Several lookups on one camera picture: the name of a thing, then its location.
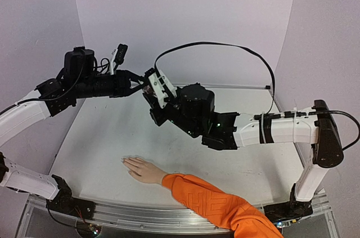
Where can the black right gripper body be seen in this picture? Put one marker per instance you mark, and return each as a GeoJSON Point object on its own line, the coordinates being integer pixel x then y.
{"type": "Point", "coordinates": [153, 103]}

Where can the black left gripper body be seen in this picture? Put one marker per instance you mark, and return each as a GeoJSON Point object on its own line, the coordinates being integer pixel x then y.
{"type": "Point", "coordinates": [117, 90]}

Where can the nail polish bottle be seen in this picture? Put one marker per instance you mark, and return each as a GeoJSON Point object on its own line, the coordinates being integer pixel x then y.
{"type": "Point", "coordinates": [147, 90]}

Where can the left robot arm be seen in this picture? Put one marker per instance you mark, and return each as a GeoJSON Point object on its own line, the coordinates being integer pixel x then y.
{"type": "Point", "coordinates": [79, 78]}

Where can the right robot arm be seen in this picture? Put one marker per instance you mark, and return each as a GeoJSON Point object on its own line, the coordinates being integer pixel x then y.
{"type": "Point", "coordinates": [229, 119]}

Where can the orange sleeve forearm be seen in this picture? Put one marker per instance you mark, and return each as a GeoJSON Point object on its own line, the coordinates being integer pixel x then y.
{"type": "Point", "coordinates": [219, 208]}

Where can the mannequin hand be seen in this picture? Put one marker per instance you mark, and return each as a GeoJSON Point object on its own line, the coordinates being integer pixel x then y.
{"type": "Point", "coordinates": [144, 171]}

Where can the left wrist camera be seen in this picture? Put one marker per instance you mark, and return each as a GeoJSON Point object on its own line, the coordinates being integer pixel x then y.
{"type": "Point", "coordinates": [118, 56]}

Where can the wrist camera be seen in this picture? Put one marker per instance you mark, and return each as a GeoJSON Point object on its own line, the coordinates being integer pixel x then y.
{"type": "Point", "coordinates": [160, 84]}
{"type": "Point", "coordinates": [118, 56]}

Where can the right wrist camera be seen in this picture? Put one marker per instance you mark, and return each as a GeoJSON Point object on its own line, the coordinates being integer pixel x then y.
{"type": "Point", "coordinates": [160, 84]}

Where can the aluminium table rail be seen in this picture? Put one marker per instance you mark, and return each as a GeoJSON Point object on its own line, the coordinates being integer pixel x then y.
{"type": "Point", "coordinates": [227, 86]}

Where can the front aluminium frame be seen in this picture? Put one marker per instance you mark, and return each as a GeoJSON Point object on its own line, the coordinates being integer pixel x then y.
{"type": "Point", "coordinates": [84, 218]}

